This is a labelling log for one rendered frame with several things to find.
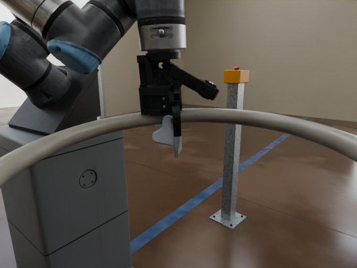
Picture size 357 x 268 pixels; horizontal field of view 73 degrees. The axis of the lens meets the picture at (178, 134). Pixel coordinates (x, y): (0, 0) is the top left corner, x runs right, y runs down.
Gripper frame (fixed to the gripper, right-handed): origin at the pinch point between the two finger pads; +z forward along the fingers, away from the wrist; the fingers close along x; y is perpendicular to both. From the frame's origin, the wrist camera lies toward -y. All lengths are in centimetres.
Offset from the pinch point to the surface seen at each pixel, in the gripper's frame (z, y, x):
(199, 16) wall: -114, -86, -721
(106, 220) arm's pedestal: 49, 33, -41
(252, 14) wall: -101, -208, -618
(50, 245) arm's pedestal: 45, 49, -23
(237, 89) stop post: 4, -40, -103
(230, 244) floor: 98, -31, -74
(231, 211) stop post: 92, -37, -99
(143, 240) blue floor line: 96, 26, -80
